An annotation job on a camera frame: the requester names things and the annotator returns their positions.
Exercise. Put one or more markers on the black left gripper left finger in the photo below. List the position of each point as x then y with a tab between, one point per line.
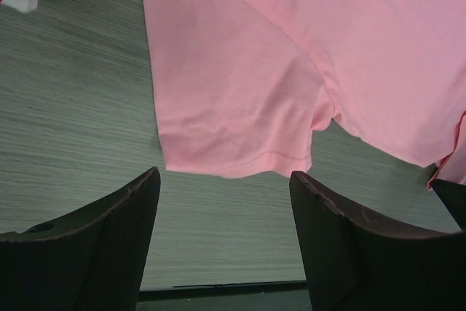
92	258

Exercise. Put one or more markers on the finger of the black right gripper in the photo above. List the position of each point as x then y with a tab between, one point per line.
453	197

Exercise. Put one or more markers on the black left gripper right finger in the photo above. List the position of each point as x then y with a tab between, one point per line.
358	259

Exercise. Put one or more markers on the pink t shirt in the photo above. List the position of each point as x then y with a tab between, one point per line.
240	86

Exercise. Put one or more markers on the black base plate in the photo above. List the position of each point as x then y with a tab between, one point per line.
287	295

